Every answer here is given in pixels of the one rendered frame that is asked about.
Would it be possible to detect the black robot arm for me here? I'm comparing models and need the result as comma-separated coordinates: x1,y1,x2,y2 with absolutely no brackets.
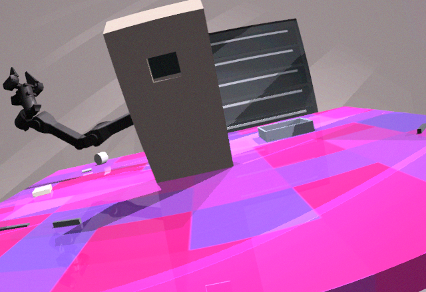
11,90,134,150

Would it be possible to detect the dark grey rectangular panel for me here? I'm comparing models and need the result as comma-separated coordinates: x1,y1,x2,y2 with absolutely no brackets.
103,0,234,183

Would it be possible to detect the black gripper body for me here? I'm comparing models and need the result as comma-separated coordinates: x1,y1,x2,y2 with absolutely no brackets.
3,75,44,104

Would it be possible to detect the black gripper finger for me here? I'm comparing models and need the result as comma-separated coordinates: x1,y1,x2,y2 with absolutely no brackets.
25,71,39,84
10,67,19,77

